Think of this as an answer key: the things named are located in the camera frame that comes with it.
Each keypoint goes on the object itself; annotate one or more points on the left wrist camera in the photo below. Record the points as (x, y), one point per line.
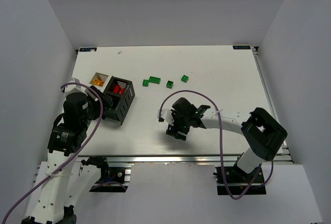
(74, 86)

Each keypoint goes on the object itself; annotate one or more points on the right corner label sticker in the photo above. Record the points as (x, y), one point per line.
(241, 47)

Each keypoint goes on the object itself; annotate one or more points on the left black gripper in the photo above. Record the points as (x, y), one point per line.
(102, 99)

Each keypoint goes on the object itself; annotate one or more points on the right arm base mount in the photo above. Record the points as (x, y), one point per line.
(237, 182)

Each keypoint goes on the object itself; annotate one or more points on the left corner label sticker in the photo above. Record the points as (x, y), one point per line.
(90, 49)

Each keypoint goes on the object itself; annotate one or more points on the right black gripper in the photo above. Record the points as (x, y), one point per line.
(175, 124)

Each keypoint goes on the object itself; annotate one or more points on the red curved lego brick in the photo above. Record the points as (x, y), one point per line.
(122, 91)

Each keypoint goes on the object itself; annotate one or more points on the red arched lego brick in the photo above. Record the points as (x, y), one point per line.
(117, 89)

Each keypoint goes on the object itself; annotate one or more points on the yellow square lego brick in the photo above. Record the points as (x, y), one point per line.
(96, 82)

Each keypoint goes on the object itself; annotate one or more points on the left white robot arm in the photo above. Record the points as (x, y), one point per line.
(57, 203)

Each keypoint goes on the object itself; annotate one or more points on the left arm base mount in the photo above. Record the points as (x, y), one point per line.
(111, 179)

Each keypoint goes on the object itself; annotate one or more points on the black slotted container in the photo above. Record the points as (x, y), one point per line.
(120, 103)

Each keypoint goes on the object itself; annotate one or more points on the dark green lego brick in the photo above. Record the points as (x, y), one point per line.
(169, 84)

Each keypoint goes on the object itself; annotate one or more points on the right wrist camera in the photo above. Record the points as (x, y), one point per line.
(165, 115)

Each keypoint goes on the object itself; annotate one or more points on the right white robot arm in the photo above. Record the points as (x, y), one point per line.
(261, 131)

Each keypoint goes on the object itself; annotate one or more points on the corner label sticker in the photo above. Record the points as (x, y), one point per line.
(90, 49)
(241, 47)

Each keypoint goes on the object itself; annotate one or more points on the white slotted container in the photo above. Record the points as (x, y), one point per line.
(102, 77)

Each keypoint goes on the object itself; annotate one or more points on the green long lego brick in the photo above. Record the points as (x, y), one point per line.
(155, 80)

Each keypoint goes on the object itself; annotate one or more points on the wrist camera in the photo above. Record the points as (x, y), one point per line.
(74, 86)
(165, 115)

